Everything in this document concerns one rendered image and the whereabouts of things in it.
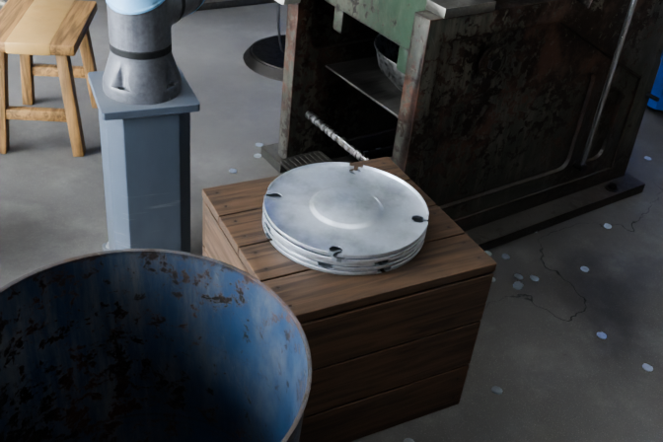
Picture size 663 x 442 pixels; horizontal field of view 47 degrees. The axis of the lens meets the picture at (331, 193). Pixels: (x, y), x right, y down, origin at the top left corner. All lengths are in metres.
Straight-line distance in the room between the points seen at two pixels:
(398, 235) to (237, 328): 0.35
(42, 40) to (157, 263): 1.13
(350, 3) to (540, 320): 0.86
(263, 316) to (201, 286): 0.11
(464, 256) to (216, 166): 1.02
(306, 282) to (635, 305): 0.97
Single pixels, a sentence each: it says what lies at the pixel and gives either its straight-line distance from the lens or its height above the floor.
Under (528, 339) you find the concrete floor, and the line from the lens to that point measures 1.76.
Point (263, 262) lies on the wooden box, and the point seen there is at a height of 0.35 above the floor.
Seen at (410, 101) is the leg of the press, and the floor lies 0.44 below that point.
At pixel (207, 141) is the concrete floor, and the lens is 2.30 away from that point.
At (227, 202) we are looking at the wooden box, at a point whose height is 0.35.
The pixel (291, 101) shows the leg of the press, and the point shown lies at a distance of 2.06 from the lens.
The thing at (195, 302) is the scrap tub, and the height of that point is 0.40.
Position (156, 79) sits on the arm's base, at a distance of 1.51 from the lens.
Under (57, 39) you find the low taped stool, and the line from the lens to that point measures 2.13.
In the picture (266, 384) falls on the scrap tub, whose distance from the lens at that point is 1.11.
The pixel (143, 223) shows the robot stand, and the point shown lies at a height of 0.18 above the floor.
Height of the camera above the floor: 1.13
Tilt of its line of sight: 33 degrees down
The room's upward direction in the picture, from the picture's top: 6 degrees clockwise
